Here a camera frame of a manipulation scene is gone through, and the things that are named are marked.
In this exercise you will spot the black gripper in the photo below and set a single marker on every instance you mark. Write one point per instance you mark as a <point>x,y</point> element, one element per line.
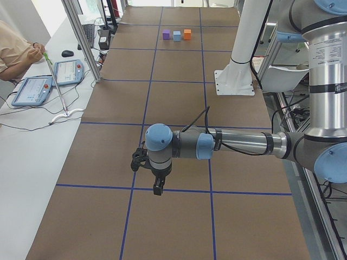
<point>160,174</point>

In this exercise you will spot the light blue foam block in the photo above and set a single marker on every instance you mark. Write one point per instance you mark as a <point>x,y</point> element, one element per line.
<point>176,36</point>

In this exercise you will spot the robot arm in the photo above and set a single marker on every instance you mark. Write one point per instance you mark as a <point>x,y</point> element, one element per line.
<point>320,149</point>

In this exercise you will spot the purple foam block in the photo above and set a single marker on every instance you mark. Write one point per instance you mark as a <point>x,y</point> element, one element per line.
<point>166,34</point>

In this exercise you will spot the orange foam block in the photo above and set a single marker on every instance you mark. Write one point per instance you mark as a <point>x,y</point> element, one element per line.
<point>187,34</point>

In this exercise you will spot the person hand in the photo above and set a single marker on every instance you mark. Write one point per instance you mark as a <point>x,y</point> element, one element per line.
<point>35,54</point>

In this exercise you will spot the reacher grabber stick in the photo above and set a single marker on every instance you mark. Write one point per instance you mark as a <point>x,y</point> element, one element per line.
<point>66,113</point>

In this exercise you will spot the far teach pendant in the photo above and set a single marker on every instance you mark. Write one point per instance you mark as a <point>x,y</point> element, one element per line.
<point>68,72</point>

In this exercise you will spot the teach pendant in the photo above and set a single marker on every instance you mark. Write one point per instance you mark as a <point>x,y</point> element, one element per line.
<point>68,72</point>
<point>33,92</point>

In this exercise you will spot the black box device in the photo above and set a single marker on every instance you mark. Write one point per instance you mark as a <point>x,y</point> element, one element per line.
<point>104,39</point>

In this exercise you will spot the near teach pendant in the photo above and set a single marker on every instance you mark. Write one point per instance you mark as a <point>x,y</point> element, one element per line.
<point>33,92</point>

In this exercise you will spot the black computer mouse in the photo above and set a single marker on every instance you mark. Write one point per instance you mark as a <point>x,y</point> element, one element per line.
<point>67,53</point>

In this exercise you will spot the black keyboard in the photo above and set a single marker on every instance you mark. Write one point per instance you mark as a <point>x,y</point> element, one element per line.
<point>89,30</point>

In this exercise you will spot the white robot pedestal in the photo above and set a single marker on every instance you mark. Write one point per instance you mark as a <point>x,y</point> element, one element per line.
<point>236,77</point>

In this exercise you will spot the aluminium frame post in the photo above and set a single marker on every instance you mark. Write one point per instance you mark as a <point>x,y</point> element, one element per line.
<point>72,15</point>

